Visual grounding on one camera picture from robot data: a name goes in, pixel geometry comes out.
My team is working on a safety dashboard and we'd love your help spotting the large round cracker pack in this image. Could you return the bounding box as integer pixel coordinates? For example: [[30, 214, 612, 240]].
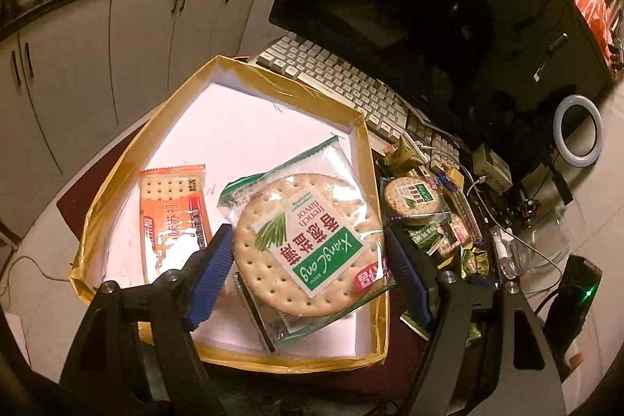
[[218, 137, 391, 349]]

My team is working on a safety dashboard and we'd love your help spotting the white ring light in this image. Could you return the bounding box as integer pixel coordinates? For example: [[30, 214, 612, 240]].
[[553, 94, 605, 168]]

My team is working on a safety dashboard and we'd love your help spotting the black monitor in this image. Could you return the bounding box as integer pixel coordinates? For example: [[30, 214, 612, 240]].
[[271, 0, 612, 161]]

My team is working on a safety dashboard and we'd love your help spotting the white keyboard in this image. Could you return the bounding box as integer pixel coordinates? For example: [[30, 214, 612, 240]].
[[253, 33, 460, 173]]

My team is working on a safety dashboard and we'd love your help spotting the maroon table cloth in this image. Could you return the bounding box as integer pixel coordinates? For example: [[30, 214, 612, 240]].
[[55, 127, 494, 397]]

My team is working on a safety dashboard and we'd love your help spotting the orange soda cracker pack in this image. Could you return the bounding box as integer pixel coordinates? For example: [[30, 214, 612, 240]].
[[140, 165, 213, 283]]

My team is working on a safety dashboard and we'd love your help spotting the gold cardboard box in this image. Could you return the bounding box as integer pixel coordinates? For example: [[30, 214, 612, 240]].
[[70, 56, 389, 374]]

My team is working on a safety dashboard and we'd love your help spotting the small round cracker pack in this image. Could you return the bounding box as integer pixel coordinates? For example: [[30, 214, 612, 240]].
[[382, 176, 450, 226]]

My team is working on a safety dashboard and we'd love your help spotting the white medicine box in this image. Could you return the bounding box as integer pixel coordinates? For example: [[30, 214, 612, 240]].
[[472, 145, 513, 195]]

